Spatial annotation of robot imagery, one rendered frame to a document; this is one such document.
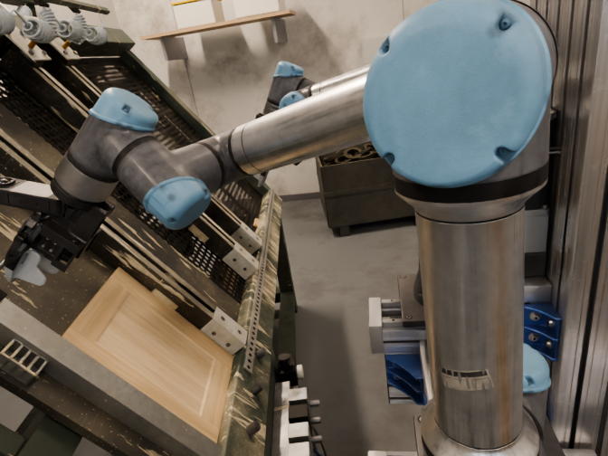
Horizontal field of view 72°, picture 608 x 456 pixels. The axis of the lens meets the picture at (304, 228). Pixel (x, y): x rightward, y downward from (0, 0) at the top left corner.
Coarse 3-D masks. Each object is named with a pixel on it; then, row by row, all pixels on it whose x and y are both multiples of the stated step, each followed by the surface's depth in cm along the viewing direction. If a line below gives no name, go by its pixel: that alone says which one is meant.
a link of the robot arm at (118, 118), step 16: (112, 96) 52; (128, 96) 55; (96, 112) 52; (112, 112) 52; (128, 112) 52; (144, 112) 54; (96, 128) 53; (112, 128) 52; (128, 128) 53; (144, 128) 54; (80, 144) 54; (96, 144) 53; (112, 144) 52; (128, 144) 52; (80, 160) 54; (96, 160) 54; (112, 160) 53; (96, 176) 55; (112, 176) 57
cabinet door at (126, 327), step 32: (128, 288) 106; (96, 320) 91; (128, 320) 98; (160, 320) 107; (96, 352) 85; (128, 352) 92; (160, 352) 100; (192, 352) 108; (224, 352) 118; (160, 384) 93; (192, 384) 101; (224, 384) 109; (192, 416) 93
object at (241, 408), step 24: (264, 216) 218; (264, 288) 160; (240, 312) 142; (264, 312) 146; (264, 336) 135; (240, 360) 116; (264, 360) 126; (240, 384) 109; (264, 384) 117; (240, 408) 103; (264, 408) 110; (240, 432) 97; (264, 432) 104
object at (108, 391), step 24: (0, 312) 73; (24, 312) 76; (0, 336) 73; (24, 336) 73; (48, 336) 77; (72, 360) 77; (72, 384) 77; (96, 384) 78; (120, 384) 82; (120, 408) 80; (144, 408) 82; (144, 432) 82; (168, 432) 83; (192, 432) 87
